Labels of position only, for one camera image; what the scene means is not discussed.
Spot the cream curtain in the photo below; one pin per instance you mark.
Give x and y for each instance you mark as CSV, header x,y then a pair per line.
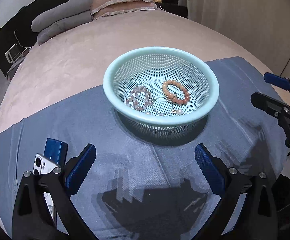
x,y
262,27

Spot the beige bed cover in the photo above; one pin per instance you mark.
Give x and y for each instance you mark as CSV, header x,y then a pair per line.
x,y
76,60

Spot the blue metal box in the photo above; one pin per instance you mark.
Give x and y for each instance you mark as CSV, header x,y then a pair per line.
x,y
56,151

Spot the white patterned smartphone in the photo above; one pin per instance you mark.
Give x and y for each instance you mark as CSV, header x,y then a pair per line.
x,y
43,165

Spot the blue grey cloth mat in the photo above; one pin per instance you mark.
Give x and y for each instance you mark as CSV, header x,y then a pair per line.
x,y
146,184

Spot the mint green plastic basket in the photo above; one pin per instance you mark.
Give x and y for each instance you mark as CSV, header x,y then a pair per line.
x,y
160,79

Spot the white bedside device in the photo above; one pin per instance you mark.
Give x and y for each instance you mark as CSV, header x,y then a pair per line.
x,y
14,54

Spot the black headboard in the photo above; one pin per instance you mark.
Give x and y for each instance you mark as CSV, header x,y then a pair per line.
x,y
17,31

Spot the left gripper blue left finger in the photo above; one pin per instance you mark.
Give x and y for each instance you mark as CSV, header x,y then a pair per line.
x,y
77,168

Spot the lower pink frilled pillow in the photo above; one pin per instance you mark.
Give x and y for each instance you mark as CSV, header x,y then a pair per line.
x,y
122,8

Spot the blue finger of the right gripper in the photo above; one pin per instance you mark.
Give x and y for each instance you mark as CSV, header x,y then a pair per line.
x,y
277,81
268,104

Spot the pearl stud earring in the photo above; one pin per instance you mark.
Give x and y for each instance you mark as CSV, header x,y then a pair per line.
x,y
177,111

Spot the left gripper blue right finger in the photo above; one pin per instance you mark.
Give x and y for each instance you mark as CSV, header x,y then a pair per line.
x,y
210,170

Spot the grey pillow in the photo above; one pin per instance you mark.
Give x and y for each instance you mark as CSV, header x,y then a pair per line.
x,y
67,9
63,25

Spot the upper grey pillow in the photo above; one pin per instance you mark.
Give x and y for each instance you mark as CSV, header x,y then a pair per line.
x,y
67,9

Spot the lower grey pillow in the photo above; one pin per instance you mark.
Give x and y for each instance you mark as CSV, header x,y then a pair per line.
x,y
63,25

